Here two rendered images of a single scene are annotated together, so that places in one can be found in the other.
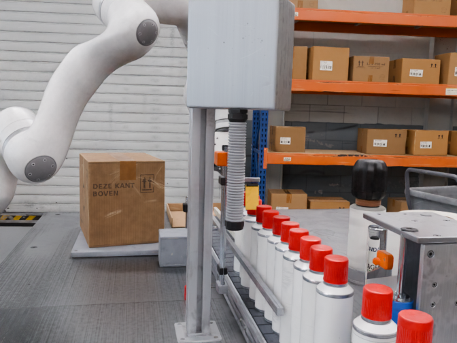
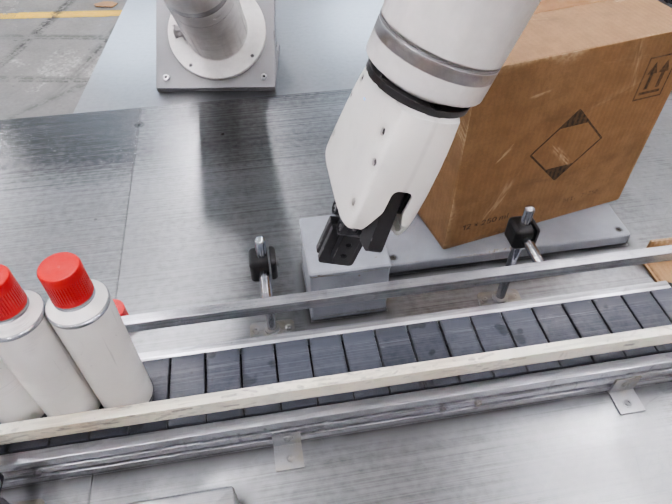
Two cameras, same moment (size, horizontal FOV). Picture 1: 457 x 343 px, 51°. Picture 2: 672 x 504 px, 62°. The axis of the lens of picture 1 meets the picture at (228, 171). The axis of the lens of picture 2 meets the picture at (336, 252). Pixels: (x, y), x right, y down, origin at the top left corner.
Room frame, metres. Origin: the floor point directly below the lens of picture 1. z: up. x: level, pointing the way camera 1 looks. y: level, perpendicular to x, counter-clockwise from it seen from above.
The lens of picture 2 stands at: (1.40, -0.33, 1.41)
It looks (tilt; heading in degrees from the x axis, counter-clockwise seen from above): 47 degrees down; 92
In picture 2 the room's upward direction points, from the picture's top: straight up
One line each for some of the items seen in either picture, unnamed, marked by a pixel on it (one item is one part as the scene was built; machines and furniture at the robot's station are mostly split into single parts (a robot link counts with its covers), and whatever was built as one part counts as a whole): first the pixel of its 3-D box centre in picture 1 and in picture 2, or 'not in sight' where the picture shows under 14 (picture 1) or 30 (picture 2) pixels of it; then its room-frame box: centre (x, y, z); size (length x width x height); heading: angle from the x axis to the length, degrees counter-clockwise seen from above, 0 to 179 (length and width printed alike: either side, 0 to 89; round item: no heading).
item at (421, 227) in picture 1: (425, 224); not in sight; (0.61, -0.26, 1.14); 0.14 x 0.11 x 0.01; 11
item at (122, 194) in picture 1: (120, 195); (510, 99); (1.62, 0.37, 0.99); 0.30 x 0.24 x 0.27; 22
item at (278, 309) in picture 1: (222, 231); (230, 310); (1.28, 0.01, 0.96); 1.07 x 0.01 x 0.01; 11
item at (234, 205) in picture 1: (236, 169); not in sight; (0.83, -0.01, 1.18); 0.04 x 0.04 x 0.21
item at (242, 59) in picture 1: (241, 56); not in sight; (0.88, -0.02, 1.38); 0.17 x 0.10 x 0.19; 66
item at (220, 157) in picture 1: (237, 219); not in sight; (1.04, -0.02, 1.05); 0.10 x 0.04 x 0.33; 101
